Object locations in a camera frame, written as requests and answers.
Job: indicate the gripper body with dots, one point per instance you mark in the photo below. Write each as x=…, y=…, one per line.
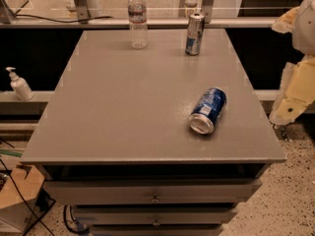
x=305, y=29

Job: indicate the clear plastic water bottle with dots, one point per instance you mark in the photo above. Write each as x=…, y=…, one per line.
x=137, y=14

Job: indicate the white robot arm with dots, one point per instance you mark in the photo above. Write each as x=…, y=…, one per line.
x=300, y=22

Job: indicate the white pump dispenser bottle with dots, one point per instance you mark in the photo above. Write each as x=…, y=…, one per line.
x=19, y=85

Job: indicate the blue soda can lying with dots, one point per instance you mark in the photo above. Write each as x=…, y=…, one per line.
x=207, y=111

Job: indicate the tall silver blue can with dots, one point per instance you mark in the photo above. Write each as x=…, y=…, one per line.
x=195, y=33

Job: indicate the top grey drawer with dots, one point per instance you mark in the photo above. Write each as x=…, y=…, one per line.
x=96, y=193

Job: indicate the grey drawer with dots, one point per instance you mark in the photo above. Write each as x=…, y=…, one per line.
x=154, y=215
x=162, y=230
x=96, y=193

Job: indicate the grey drawer cabinet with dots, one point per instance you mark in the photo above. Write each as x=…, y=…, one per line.
x=121, y=114

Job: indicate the middle grey drawer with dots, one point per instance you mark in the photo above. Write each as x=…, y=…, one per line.
x=154, y=215

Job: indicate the bottom grey drawer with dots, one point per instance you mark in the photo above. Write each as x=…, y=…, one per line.
x=162, y=230

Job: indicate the cardboard box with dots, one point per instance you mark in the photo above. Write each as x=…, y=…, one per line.
x=18, y=197

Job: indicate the grey metal post right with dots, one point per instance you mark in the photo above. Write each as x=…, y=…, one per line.
x=207, y=9

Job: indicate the grey metal frame post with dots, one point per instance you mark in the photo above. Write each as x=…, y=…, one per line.
x=87, y=10

